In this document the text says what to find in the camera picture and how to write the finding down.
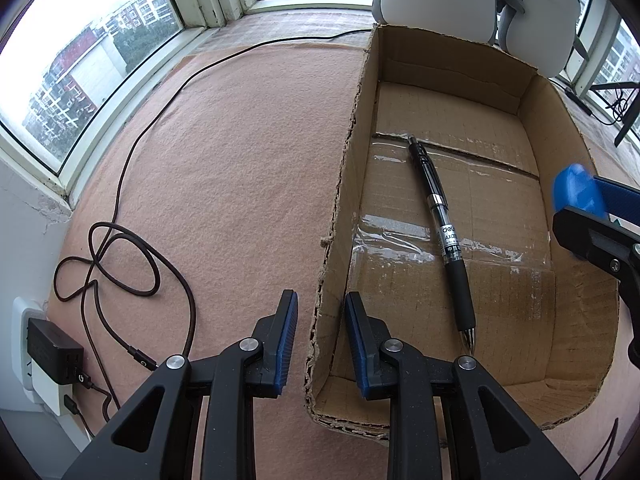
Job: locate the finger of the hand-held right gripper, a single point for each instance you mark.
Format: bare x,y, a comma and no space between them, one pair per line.
577,192
622,197

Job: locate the black usb charger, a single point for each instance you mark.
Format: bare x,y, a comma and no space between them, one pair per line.
52,347

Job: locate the brown cardboard box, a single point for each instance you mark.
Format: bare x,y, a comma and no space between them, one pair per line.
505,320

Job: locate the black clear ballpoint pen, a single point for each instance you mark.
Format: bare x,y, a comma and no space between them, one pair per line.
452,265

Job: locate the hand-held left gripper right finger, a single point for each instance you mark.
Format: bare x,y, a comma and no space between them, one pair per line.
356,340

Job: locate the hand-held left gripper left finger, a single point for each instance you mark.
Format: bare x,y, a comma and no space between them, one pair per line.
289,340

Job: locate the pink felt blanket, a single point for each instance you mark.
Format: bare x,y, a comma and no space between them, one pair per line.
225,185

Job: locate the black power strip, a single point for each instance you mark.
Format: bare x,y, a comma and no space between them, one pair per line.
577,100

